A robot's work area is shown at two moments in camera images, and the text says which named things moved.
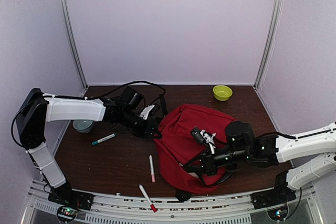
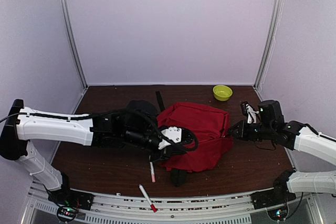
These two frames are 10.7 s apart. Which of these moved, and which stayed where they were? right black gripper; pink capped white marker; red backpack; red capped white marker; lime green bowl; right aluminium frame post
Moved: red backpack; right black gripper
Stayed: pink capped white marker; right aluminium frame post; lime green bowl; red capped white marker
